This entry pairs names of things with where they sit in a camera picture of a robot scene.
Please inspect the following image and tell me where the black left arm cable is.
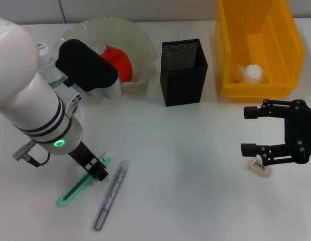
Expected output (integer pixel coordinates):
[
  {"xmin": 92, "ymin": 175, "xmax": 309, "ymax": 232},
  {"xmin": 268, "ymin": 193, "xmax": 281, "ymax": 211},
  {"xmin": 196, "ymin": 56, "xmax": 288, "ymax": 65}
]
[{"xmin": 26, "ymin": 152, "xmax": 51, "ymax": 167}]

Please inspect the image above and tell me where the yellow plastic storage bin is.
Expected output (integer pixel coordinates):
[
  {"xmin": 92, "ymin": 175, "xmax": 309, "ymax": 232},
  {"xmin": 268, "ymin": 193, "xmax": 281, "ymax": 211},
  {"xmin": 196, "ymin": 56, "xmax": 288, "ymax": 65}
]
[{"xmin": 213, "ymin": 0, "xmax": 306, "ymax": 99}]

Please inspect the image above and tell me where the clear green-label water bottle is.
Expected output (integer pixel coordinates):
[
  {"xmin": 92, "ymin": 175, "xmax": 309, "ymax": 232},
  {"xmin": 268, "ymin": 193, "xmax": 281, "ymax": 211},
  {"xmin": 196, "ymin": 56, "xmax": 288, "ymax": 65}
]
[{"xmin": 36, "ymin": 42, "xmax": 69, "ymax": 89}]

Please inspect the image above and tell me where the beige eraser with barcode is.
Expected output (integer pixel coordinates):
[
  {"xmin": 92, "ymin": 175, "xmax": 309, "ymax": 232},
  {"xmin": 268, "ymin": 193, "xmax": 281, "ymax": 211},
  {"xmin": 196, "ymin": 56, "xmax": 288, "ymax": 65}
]
[{"xmin": 245, "ymin": 157, "xmax": 273, "ymax": 178}]

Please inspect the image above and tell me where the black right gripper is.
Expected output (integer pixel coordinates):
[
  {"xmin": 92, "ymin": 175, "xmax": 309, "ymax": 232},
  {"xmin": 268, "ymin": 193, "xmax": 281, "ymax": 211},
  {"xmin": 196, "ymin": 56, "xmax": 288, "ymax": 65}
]
[{"xmin": 240, "ymin": 99, "xmax": 311, "ymax": 167}]

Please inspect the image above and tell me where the black mesh pen holder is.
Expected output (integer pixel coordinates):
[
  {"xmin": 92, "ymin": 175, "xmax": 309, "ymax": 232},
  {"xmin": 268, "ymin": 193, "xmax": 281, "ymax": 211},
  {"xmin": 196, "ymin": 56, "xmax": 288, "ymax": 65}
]
[{"xmin": 160, "ymin": 38, "xmax": 209, "ymax": 107}]

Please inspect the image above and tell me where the orange fruit with stem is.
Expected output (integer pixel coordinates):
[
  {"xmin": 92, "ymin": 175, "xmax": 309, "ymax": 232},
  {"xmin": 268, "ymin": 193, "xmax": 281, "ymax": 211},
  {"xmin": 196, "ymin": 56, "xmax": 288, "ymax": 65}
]
[{"xmin": 99, "ymin": 45, "xmax": 133, "ymax": 83}]

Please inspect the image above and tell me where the translucent green wavy fruit plate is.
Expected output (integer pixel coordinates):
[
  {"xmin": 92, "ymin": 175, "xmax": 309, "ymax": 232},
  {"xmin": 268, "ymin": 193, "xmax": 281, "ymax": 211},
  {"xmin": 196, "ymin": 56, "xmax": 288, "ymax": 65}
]
[{"xmin": 54, "ymin": 17, "xmax": 158, "ymax": 95}]

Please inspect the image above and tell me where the mint green utility knife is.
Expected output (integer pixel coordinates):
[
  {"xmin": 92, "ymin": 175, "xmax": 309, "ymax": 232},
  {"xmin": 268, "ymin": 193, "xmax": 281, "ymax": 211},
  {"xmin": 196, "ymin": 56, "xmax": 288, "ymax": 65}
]
[{"xmin": 56, "ymin": 150, "xmax": 115, "ymax": 208}]

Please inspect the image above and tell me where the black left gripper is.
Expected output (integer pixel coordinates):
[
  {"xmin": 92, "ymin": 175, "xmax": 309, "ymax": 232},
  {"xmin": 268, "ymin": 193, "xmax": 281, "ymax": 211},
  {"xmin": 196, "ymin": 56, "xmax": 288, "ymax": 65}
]
[{"xmin": 68, "ymin": 141, "xmax": 110, "ymax": 182}]

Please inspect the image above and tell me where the grey silver marker pen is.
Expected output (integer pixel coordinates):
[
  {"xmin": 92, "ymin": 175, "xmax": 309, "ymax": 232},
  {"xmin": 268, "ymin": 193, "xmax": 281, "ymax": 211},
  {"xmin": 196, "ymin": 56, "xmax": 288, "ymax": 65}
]
[{"xmin": 92, "ymin": 159, "xmax": 132, "ymax": 231}]

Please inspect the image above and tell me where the white paper ball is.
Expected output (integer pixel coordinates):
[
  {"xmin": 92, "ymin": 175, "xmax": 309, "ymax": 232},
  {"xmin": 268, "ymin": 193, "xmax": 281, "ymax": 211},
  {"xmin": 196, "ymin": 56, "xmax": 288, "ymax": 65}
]
[{"xmin": 235, "ymin": 64, "xmax": 264, "ymax": 84}]

